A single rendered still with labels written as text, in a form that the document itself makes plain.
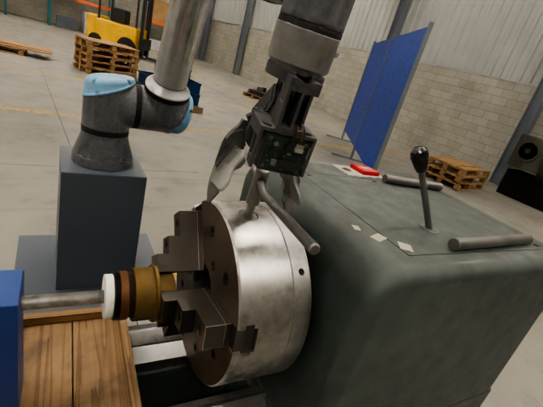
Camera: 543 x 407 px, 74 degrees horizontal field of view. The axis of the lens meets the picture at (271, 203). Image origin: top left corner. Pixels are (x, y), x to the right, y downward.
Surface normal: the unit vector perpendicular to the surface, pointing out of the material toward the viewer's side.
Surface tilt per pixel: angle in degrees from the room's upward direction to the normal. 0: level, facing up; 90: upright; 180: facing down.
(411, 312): 90
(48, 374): 0
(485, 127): 90
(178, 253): 51
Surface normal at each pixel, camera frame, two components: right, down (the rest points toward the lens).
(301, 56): -0.01, 0.47
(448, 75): -0.81, 0.01
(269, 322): 0.49, 0.15
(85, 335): 0.26, -0.89
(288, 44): -0.50, 0.26
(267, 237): 0.42, -0.62
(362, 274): -0.63, -0.47
